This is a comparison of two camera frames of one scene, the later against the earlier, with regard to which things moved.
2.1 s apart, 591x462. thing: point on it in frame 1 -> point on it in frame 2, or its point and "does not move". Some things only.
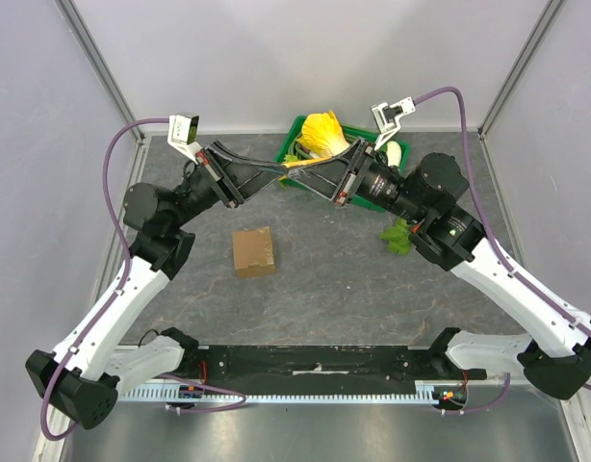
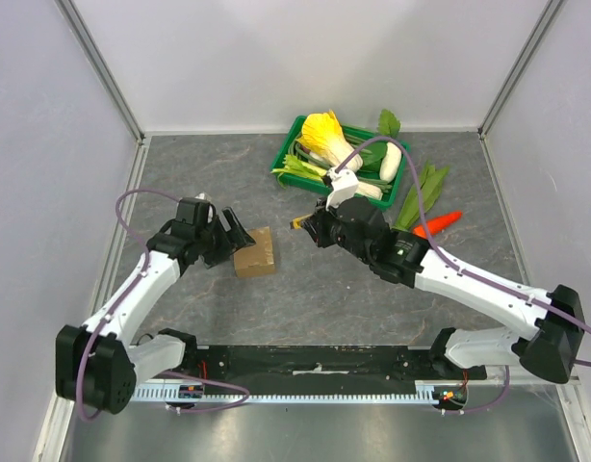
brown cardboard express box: (253, 252) does not move
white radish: (394, 153) does not move
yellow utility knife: (289, 165) -> (296, 222)
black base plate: (322, 363) does not move
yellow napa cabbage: (321, 135) does not move
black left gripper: (241, 180) -> (231, 241)
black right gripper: (353, 172) -> (316, 226)
